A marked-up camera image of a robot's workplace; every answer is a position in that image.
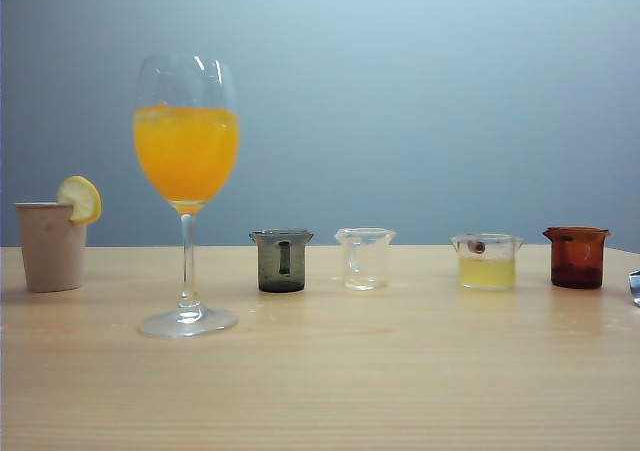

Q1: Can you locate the smoky grey glass measuring cup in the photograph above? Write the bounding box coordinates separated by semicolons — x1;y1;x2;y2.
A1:
248;228;315;293

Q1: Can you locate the tall clear wine glass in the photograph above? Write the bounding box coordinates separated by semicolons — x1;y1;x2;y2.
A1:
132;53;240;339

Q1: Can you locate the clear glass measuring cup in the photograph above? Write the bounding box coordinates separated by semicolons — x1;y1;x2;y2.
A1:
333;226;398;292

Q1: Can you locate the yellow lemon slice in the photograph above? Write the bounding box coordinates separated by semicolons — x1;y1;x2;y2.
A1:
56;174;103;225

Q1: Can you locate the clear cup with pale juice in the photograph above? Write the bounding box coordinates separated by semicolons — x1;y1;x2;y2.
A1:
449;232;525;292

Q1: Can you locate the beige paper cup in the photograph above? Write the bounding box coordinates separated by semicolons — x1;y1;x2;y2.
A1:
13;200;89;293

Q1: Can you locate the amber brown glass measuring cup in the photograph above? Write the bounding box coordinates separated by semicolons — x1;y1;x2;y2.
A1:
542;225;612;289

